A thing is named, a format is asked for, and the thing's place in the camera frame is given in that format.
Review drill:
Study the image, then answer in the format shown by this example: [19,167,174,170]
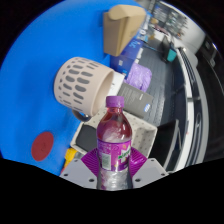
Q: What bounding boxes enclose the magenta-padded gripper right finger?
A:
[127,147,169,190]

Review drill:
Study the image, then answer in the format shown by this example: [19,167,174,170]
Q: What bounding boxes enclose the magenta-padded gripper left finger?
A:
[59,148,101,190]

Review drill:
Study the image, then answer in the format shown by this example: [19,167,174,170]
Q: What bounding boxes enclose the purple-capped clear drink bottle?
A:
[96,95,133,191]

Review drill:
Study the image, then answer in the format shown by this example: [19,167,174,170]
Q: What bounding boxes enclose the cream perforated storage bin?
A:
[69,113,158,168]

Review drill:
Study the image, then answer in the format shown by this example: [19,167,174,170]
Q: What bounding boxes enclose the flat round red coaster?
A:
[31,131,55,162]

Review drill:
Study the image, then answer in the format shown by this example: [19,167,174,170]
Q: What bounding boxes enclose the dark grey flat box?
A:
[114,82,155,120]

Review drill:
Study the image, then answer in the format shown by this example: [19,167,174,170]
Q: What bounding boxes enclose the black overhead shelf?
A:
[146,43,224,173]

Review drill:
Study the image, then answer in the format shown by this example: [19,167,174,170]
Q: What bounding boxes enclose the beige patterned mug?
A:
[53,56,115,123]

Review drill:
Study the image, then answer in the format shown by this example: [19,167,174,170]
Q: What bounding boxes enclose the white carton box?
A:
[108,71,126,98]

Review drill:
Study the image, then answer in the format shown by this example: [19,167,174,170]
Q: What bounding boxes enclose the purple plastic bag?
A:
[124,62,154,94]

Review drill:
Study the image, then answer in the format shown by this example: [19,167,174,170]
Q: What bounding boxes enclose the blue carton box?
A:
[109,36,143,76]

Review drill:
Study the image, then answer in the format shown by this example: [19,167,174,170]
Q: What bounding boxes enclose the teal lamp head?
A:
[166,49,178,63]

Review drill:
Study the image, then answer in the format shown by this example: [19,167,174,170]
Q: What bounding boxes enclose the brown cardboard box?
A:
[102,4,148,58]

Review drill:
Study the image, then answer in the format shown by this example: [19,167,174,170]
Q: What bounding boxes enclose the cluttered background shelf unit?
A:
[146,1,196,38]

